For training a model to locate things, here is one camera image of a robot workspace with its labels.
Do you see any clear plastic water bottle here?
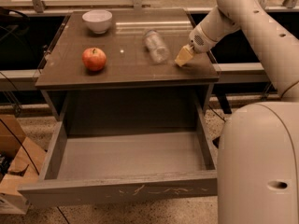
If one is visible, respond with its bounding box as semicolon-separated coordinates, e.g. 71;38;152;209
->
143;30;170;64

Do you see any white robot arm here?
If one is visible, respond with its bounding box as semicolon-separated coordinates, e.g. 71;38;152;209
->
176;0;299;224

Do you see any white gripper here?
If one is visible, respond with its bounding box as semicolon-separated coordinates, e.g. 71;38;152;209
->
175;25;217;66

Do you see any white ceramic bowl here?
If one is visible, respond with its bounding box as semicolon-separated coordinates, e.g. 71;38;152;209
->
82;9;113;34

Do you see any red apple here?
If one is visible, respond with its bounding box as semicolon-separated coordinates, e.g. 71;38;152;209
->
82;48;107;72

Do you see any grey cabinet with glass top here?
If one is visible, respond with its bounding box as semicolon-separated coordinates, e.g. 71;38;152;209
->
35;8;220;135

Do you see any black cable at left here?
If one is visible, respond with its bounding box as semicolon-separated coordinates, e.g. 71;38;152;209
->
0;70;71;224

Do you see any grey metal railing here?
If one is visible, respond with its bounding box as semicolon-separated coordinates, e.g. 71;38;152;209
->
0;0;299;91

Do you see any brown cardboard box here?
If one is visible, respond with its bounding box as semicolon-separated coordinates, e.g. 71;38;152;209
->
0;115;46;215

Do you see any grey open top drawer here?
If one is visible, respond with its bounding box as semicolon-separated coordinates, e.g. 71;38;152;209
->
19;88;217;207

